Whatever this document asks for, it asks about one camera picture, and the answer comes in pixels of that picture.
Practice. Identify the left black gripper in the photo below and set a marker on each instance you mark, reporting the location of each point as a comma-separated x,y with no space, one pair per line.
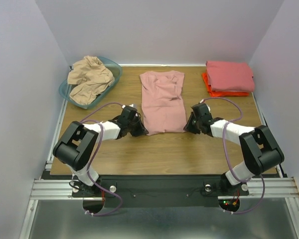
138,127

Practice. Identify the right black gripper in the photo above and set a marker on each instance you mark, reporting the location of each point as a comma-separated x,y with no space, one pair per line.
193,123

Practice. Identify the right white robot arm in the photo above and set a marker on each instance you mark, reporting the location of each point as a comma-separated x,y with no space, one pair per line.
260,149

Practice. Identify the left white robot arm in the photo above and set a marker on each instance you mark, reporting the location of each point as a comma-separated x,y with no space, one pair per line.
75,146

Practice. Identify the folded orange t shirt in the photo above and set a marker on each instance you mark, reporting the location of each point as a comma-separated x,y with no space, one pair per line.
221,94

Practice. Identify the folded salmon pink t shirt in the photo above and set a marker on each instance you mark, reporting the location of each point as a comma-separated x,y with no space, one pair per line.
230,76

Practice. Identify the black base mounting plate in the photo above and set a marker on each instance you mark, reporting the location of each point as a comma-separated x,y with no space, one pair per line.
144,191

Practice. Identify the beige t shirt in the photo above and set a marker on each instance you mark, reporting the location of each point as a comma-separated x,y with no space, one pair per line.
90,78

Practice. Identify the teal plastic basket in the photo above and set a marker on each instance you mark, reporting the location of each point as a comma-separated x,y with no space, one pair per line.
65,88

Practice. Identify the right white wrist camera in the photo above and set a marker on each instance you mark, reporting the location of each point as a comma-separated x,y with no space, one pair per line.
203,102

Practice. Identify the aluminium frame rail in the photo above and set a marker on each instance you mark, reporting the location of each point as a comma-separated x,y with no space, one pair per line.
269,211

